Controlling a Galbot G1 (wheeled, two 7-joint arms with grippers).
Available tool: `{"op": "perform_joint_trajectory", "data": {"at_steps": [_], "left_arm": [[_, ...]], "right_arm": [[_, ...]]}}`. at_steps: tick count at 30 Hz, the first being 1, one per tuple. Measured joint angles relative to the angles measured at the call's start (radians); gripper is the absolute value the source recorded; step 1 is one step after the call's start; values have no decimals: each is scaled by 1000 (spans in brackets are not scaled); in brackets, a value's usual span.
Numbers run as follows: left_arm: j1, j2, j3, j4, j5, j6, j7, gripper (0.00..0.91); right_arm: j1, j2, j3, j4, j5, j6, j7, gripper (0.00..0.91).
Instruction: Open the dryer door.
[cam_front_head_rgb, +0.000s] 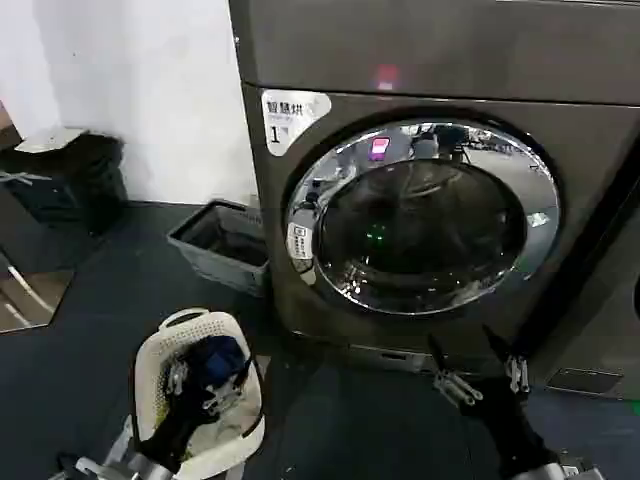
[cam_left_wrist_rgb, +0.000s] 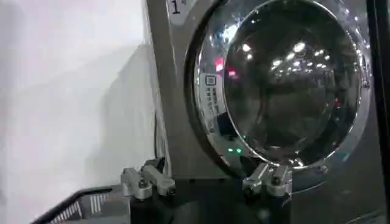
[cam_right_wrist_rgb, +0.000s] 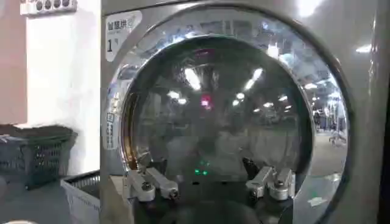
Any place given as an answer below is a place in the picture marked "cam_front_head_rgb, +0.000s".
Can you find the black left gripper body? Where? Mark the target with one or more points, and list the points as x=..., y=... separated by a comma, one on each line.
x=180, y=425

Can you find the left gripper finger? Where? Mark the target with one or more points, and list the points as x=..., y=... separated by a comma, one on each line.
x=222, y=397
x=176, y=380

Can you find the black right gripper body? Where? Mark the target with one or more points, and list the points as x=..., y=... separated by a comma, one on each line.
x=505, y=430

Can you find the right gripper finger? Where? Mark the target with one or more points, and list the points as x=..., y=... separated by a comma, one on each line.
x=452, y=382
x=517, y=372

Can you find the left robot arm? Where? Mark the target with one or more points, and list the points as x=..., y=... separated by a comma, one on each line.
x=150, y=467

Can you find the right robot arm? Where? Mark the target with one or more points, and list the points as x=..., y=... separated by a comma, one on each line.
x=560, y=472

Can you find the pale cloth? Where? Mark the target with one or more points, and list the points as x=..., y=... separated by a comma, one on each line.
x=235, y=420

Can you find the dark garment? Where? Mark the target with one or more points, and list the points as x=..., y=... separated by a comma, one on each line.
x=197, y=360

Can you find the white perforated laundry basket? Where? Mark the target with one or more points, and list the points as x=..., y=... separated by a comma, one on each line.
x=150, y=365

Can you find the blue cloth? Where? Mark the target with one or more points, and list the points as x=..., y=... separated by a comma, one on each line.
x=220, y=357

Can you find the grey rectangular floor bin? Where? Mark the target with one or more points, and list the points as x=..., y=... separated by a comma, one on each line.
x=220, y=260

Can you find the round glass dryer door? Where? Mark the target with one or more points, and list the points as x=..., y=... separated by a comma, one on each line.
x=425, y=225

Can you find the small white door sticker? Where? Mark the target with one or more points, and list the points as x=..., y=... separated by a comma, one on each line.
x=300, y=250

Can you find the dark storage box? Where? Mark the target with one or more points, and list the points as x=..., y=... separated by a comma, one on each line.
x=35, y=225

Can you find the black trash bin with lid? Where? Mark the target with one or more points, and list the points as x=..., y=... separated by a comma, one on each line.
x=95, y=185

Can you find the white label sticker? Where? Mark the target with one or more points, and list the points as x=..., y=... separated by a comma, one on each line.
x=285, y=117

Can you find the grey dryer with round door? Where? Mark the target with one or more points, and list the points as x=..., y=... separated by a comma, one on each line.
x=450, y=60

